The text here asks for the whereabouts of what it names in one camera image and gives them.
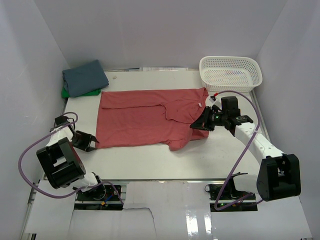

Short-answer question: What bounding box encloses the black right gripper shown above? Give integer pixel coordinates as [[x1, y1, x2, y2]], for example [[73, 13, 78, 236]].
[[190, 106, 228, 132]]

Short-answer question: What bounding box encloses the red t shirt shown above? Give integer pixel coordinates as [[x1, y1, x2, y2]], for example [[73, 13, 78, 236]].
[[95, 87, 209, 151]]

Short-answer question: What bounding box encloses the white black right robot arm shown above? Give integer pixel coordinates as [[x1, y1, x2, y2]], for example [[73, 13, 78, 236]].
[[190, 96, 301, 202]]

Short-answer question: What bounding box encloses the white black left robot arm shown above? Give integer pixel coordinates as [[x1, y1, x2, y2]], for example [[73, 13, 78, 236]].
[[36, 115, 106, 200]]

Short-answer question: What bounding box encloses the white perforated plastic basket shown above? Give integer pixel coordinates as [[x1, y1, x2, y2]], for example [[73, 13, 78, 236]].
[[199, 56, 263, 93]]

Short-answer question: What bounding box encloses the folded green t shirt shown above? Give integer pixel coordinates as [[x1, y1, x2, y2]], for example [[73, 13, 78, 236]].
[[61, 87, 101, 99]]

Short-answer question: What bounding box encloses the folded blue t shirt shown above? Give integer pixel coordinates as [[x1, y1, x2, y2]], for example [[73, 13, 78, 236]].
[[62, 60, 109, 94]]

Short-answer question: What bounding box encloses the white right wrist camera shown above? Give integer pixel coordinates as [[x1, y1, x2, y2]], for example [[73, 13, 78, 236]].
[[208, 93, 222, 108]]

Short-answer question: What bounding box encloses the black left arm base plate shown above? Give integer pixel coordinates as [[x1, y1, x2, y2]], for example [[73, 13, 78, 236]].
[[74, 185, 123, 211]]

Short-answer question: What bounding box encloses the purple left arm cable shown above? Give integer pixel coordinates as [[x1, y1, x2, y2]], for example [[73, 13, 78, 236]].
[[18, 112, 125, 206]]

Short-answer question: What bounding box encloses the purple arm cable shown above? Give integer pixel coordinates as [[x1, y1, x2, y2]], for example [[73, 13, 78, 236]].
[[213, 90, 264, 210], [18, 112, 125, 206]]

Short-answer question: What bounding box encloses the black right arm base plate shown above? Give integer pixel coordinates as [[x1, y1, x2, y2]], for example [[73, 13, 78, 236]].
[[204, 184, 258, 213]]

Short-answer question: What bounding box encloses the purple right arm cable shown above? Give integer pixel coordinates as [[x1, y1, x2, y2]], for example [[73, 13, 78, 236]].
[[213, 90, 264, 210]]

